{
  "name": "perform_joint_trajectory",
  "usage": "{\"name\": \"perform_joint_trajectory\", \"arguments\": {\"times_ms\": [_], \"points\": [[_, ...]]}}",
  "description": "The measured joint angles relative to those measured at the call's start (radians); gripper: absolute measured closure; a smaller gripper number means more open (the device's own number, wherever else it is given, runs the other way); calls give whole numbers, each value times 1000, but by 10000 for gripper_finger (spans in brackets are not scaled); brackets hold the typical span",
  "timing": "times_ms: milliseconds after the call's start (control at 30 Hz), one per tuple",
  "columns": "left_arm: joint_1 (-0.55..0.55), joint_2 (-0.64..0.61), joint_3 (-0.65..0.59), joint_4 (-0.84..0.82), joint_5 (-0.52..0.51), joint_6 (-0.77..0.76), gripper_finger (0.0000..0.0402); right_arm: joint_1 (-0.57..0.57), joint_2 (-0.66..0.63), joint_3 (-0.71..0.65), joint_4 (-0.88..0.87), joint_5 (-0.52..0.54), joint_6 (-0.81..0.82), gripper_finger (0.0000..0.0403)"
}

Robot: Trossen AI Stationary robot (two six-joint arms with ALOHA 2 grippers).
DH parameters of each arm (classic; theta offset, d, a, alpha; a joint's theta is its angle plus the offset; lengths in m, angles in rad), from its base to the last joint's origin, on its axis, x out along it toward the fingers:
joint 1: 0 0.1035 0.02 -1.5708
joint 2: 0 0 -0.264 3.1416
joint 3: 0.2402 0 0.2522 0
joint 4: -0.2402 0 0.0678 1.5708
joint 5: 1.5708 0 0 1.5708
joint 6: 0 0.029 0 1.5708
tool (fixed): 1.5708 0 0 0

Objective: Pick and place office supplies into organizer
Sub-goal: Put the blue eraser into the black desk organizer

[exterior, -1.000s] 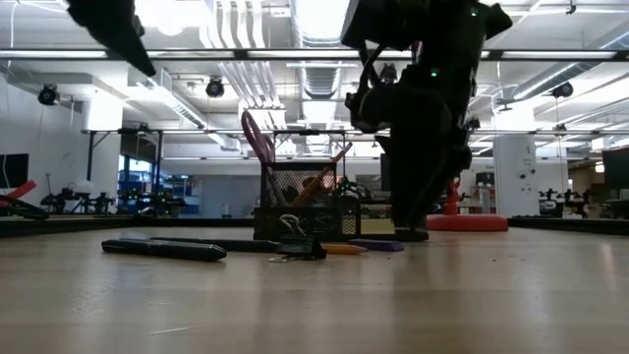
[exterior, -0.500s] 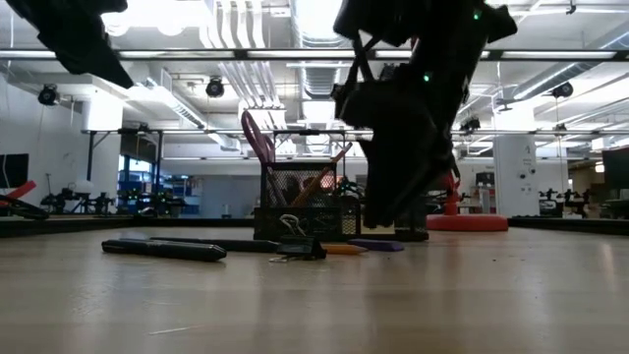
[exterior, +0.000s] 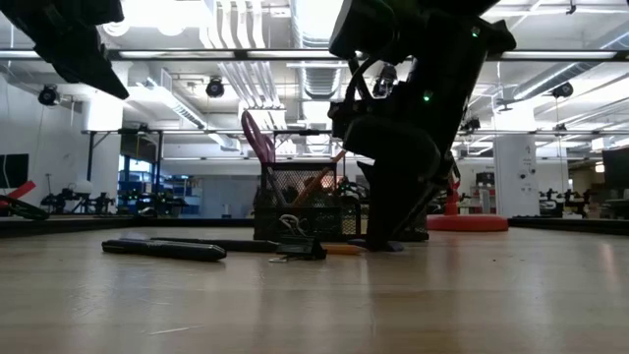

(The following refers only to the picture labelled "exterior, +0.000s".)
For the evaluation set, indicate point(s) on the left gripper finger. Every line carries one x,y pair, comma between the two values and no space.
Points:
96,59
74,69

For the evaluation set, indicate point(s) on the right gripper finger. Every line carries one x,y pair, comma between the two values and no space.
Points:
425,206
385,216

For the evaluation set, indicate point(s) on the black binder clip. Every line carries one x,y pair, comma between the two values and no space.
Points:
300,247

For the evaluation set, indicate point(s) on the black pen with white print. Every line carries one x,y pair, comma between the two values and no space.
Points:
162,250

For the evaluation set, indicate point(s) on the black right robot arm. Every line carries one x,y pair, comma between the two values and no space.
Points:
442,29

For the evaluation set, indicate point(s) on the black mesh desk organizer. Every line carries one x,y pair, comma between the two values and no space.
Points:
295,223

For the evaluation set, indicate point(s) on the black overhead beam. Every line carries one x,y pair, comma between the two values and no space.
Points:
196,54

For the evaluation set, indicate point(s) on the background robot station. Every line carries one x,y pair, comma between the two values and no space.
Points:
98,202

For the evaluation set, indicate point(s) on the black ceiling camera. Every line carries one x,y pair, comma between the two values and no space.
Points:
49,95
562,90
215,87
385,81

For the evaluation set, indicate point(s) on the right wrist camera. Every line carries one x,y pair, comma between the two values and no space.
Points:
346,120

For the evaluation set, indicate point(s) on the black background rig frame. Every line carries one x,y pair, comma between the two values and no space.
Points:
309,132

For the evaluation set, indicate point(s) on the dark wall screen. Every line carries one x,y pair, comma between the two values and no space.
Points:
14,171

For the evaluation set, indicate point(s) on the black aluminium table frame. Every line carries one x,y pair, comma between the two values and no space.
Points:
74,226

